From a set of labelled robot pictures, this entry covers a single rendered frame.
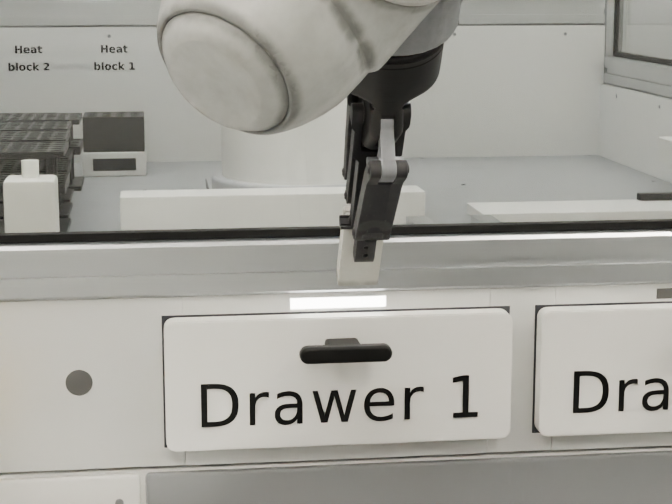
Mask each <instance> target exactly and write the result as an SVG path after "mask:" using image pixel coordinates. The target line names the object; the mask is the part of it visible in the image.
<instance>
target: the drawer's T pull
mask: <svg viewBox="0 0 672 504"><path fill-rule="evenodd" d="M299 356H300V359H301V361H302V362H303V363H305V364H327V363H357V362H386V361H388V360H389V359H390V358H391V357H392V349H391V348H390V346H389V345H388V344H385V343H371V344H360V343H359V341H358V339H356V338H334V339H326V340H325V345H308V346H304V347H302V348H301V350H300V352H299Z"/></svg>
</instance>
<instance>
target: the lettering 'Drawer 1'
mask: <svg viewBox="0 0 672 504"><path fill-rule="evenodd" d="M460 381H463V412H460V413H453V418H458V417H478V412H468V406H469V375H462V376H458V377H454V378H453V383H455V382H460ZM207 389H222V390H225V391H227V392H228V393H229V394H230V396H231V399H232V411H231V414H230V416H229V417H228V418H227V419H225V420H223V421H219V422H208V421H207ZM418 391H422V392H424V387H416V388H414V389H412V390H411V392H410V388H405V414H404V419H405V420H406V419H410V399H411V396H412V395H413V394H414V393H415V392H418ZM355 393H356V390H351V392H350V395H349V399H348V403H347V406H346V410H345V414H344V412H343V408H342V404H341V401H340V397H339V393H338V390H331V393H330V397H329V401H328V405H327V408H326V412H325V415H324V411H323V408H322V404H321V400H320V397H319V393H318V391H313V395H314V399H315V402H316V406H317V409H318V413H319V417H320V420H321V423H328V419H329V415H330V411H331V408H332V404H333V400H334V396H335V400H336V404H337V407H338V411H339V415H340V418H341V422H348V419H349V416H350V412H351V408H352V404H353V401H354V397H355ZM376 393H385V394H386V395H387V396H388V399H389V401H386V402H370V399H371V397H372V396H373V395H374V394H376ZM283 396H293V397H295V398H296V400H297V403H295V404H283V405H281V406H279V407H278V408H277V409H276V411H275V419H276V421H277V422H278V423H279V424H282V425H289V424H292V423H294V422H295V421H296V420H297V424H301V423H303V403H302V399H301V396H300V395H299V394H298V393H296V392H293V391H285V392H281V393H278V394H277V399H278V398H280V397H283ZM261 397H268V398H269V392H262V393H260V394H258V395H257V396H256V397H255V393H250V425H255V405H256V402H257V400H258V399H259V398H261ZM393 405H394V397H393V395H392V393H391V392H390V391H389V390H388V389H385V388H376V389H373V390H371V391H370V392H369V393H368V394H367V396H366V398H365V401H364V410H365V413H366V415H367V416H368V417H369V418H370V419H372V420H374V421H387V420H390V419H393V413H392V414H390V415H388V416H383V417H378V416H375V415H373V414H372V413H371V410H370V406H393ZM238 407H239V403H238V397H237V394H236V392H235V391H234V390H233V389H232V388H231V387H229V386H227V385H223V384H201V423H202V427H218V426H224V425H227V424H229V423H231V422H232V421H233V420H234V419H235V418H236V416H237V413H238ZM286 408H297V413H296V415H295V417H294V418H293V419H291V420H283V419H282V418H281V416H280V413H281V411H282V410H283V409H286Z"/></svg>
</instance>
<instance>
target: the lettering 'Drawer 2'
mask: <svg viewBox="0 0 672 504"><path fill-rule="evenodd" d="M580 376H594V377H597V378H598V379H599V380H600V381H601V383H602V387H603V393H602V398H601V400H600V402H599V403H598V404H597V405H596V406H593V407H589V408H579V389H580ZM650 383H660V384H662V385H663V388H664V390H654V391H649V392H647V393H646V394H645V395H644V396H643V399H642V405H643V407H644V408H645V409H646V410H648V411H656V410H658V409H660V408H661V407H662V406H663V410H668V399H669V387H668V384H667V382H666V381H665V380H663V379H660V378H653V379H648V380H646V381H645V385H647V384H650ZM630 384H638V379H631V380H629V381H627V382H626V383H625V380H619V405H618V411H624V392H625V389H626V387H627V386H628V385H630ZM657 394H663V400H662V402H661V403H660V404H659V405H657V406H649V405H648V402H647V400H648V398H649V396H651V395H657ZM608 395H609V385H608V381H607V379H606V378H605V376H604V375H602V374H601V373H598V372H594V371H574V393H573V413H588V412H594V411H597V410H599V409H601V408H602V407H603V406H604V405H605V404H606V402H607V399H608Z"/></svg>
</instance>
